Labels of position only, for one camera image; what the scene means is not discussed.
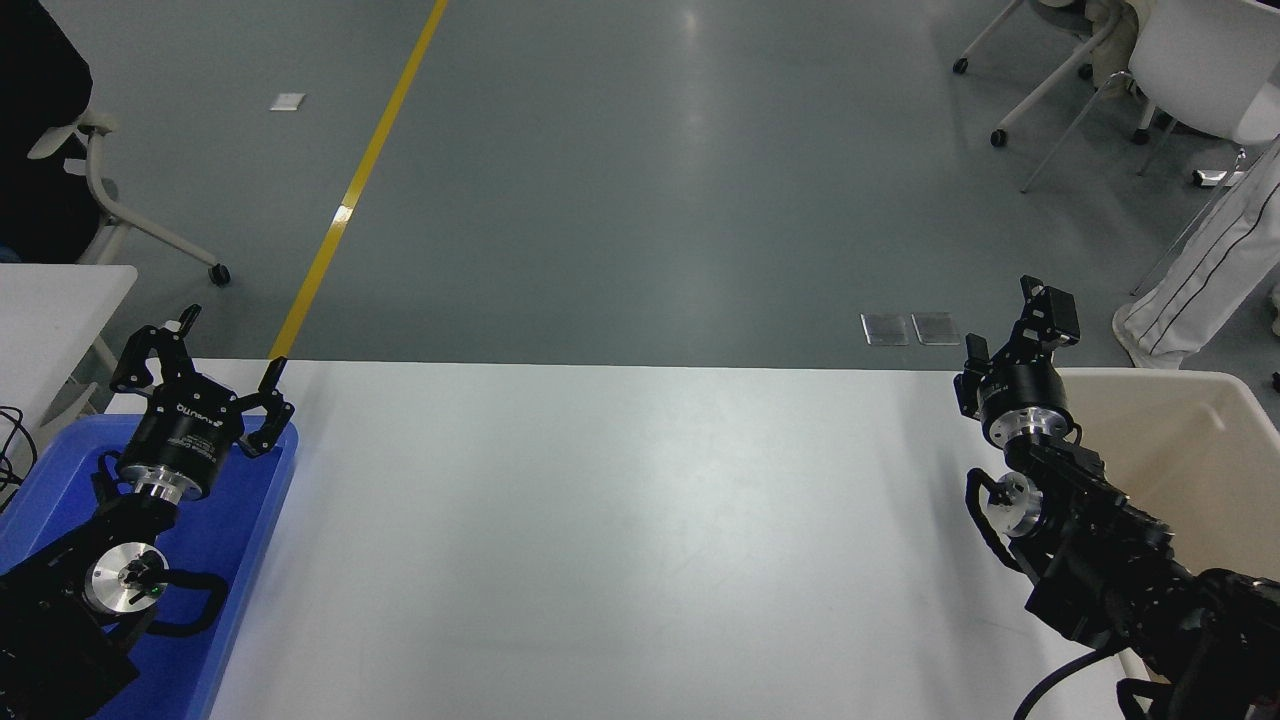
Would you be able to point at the large pale plastic bin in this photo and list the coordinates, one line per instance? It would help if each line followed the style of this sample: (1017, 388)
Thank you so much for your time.
(1180, 450)

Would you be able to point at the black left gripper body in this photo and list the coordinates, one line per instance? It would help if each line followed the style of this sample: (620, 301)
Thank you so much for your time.
(185, 435)

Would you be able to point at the white shell chair metal legs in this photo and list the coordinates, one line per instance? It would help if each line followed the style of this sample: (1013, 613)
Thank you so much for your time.
(1200, 60)

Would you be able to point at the silver floor socket plate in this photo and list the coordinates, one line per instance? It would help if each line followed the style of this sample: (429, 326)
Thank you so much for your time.
(936, 329)
(886, 330)

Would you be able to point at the white metal foot bar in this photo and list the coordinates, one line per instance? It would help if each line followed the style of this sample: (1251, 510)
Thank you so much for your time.
(1215, 178)

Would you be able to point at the seated person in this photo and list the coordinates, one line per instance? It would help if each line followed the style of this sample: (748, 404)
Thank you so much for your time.
(30, 150)

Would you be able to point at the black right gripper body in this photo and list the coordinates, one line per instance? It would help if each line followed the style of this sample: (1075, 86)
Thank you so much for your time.
(1022, 390)

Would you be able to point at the blue plastic tray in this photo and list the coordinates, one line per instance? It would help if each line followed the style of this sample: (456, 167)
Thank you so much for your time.
(235, 520)

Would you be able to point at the white floor plate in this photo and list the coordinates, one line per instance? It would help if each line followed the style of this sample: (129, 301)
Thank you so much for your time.
(287, 102)

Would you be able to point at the beige garment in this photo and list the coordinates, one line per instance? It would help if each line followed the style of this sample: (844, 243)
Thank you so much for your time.
(1105, 50)

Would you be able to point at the walking person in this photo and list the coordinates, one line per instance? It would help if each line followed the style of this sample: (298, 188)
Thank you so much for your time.
(1200, 280)

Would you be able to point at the white side table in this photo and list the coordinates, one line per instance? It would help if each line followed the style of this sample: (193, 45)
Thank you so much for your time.
(50, 320)

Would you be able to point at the white wheeled office chair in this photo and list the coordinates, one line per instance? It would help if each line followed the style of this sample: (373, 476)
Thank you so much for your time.
(100, 195)

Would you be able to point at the white chair with casters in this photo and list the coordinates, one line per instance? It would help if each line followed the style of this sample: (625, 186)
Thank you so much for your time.
(1050, 85)

